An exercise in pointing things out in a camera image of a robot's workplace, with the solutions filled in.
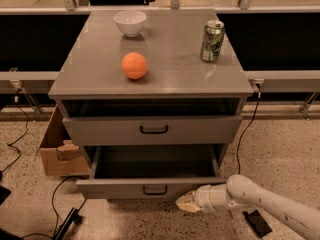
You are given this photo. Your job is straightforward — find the orange ball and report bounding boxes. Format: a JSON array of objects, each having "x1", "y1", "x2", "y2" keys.
[{"x1": 121, "y1": 52, "x2": 147, "y2": 80}]

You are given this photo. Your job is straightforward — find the black cable left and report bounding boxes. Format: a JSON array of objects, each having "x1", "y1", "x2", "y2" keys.
[{"x1": 0, "y1": 89, "x2": 30, "y2": 175}]

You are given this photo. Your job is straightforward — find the metal railing frame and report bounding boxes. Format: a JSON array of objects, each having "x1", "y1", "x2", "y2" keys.
[{"x1": 0, "y1": 0, "x2": 320, "y2": 122}]

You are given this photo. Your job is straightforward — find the cardboard box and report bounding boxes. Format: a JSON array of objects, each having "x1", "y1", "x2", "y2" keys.
[{"x1": 39, "y1": 107, "x2": 90, "y2": 176}]

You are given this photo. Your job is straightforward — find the black device bottom left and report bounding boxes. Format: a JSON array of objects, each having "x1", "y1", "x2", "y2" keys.
[{"x1": 53, "y1": 208, "x2": 82, "y2": 240}]

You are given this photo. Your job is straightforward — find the black cable right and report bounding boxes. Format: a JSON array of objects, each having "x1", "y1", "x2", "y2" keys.
[{"x1": 235, "y1": 89, "x2": 261, "y2": 176}]

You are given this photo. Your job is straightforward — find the green soda can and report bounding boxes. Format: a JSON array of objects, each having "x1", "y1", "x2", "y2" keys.
[{"x1": 200, "y1": 20, "x2": 225, "y2": 62}]

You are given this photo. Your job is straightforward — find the white bowl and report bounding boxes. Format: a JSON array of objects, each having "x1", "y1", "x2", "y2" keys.
[{"x1": 114, "y1": 10, "x2": 147, "y2": 37}]

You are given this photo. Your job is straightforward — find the black floor cable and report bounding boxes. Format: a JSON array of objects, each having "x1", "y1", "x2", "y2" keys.
[{"x1": 19, "y1": 175, "x2": 89, "y2": 240}]

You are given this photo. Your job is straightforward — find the black power adapter right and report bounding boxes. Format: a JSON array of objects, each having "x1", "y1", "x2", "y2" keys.
[{"x1": 243, "y1": 210, "x2": 272, "y2": 239}]

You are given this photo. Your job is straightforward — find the grey drawer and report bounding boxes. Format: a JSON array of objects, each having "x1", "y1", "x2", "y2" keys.
[
  {"x1": 77, "y1": 144, "x2": 224, "y2": 200},
  {"x1": 63, "y1": 116, "x2": 242, "y2": 146}
]

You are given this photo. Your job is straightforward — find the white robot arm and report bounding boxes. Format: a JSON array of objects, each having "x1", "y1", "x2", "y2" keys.
[{"x1": 176, "y1": 174, "x2": 320, "y2": 240}]

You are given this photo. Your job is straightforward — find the grey top drawer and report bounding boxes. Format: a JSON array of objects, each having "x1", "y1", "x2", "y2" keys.
[{"x1": 63, "y1": 116, "x2": 242, "y2": 146}]

